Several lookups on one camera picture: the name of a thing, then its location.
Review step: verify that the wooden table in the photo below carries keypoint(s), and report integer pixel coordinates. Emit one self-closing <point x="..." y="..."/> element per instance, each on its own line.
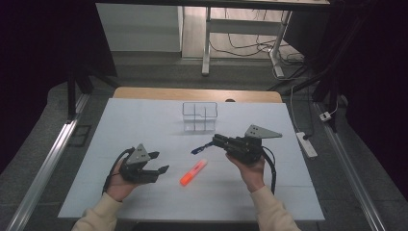
<point x="192" y="94"/>

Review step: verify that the white cabinet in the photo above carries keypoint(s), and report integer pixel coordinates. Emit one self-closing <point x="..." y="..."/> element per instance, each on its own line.
<point x="141" y="29"/>

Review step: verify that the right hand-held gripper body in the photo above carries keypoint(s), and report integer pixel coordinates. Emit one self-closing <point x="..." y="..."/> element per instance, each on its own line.
<point x="245" y="146"/>

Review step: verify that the white table cover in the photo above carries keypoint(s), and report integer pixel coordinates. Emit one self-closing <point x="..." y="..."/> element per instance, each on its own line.
<point x="192" y="199"/>

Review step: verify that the person's right hand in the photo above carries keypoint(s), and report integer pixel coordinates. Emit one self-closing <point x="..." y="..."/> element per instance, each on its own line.
<point x="251" y="174"/>

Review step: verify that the clear plastic organizer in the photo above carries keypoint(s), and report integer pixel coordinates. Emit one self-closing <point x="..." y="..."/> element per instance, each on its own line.
<point x="200" y="115"/>

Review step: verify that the black plug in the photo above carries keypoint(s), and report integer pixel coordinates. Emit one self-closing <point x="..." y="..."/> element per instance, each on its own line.
<point x="307" y="137"/>

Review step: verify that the blue pen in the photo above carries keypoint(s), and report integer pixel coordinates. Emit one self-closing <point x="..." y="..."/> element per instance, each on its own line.
<point x="202" y="148"/>

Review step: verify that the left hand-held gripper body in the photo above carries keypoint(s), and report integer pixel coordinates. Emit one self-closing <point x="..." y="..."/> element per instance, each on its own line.
<point x="138" y="166"/>

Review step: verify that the white desk frame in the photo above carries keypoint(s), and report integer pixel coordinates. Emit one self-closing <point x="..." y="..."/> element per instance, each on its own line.
<point x="243" y="26"/>

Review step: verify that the aluminium rail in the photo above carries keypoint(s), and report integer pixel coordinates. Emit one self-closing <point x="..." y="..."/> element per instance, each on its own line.
<point x="352" y="179"/>
<point x="41" y="173"/>

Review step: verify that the white power strip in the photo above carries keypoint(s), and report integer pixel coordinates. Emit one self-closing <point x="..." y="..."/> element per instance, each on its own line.
<point x="307" y="145"/>

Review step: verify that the person's left hand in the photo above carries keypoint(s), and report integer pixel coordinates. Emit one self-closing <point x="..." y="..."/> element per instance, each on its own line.
<point x="120" y="187"/>

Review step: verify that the orange highlighter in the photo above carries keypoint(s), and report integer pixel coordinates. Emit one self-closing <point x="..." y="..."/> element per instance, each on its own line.
<point x="193" y="172"/>

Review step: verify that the small white adapter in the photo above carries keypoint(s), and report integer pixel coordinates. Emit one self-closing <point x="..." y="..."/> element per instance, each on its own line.
<point x="325" y="116"/>

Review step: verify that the black stand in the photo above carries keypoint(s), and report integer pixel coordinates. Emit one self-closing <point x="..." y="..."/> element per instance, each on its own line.
<point x="71" y="96"/>

